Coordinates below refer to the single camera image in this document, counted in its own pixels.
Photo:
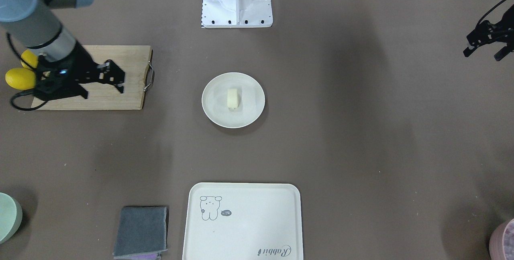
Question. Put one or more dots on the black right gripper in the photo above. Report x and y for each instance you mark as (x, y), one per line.
(83, 66)

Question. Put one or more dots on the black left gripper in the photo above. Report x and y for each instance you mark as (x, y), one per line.
(494, 34)

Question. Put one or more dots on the pale cream bun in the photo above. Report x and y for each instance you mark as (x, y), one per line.
(232, 98)

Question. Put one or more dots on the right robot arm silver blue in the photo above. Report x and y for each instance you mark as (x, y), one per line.
(33, 24)

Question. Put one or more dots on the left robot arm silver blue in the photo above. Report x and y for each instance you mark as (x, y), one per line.
(508, 15)

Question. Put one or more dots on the cream rectangular tray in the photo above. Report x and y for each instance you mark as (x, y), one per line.
(243, 221)

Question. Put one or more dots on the yellow lemon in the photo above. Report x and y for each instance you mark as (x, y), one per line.
(21, 78)
(29, 60)

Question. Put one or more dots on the mint green bowl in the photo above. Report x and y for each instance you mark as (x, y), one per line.
(10, 217)

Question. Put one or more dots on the cream round plate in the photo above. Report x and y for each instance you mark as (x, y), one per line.
(251, 100)

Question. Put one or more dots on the grey folded cloth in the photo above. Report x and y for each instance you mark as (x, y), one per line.
(142, 233)

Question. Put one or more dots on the pink bowl with ice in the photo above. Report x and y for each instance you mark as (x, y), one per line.
(501, 244)

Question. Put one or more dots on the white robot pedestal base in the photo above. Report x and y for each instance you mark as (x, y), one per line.
(236, 14)

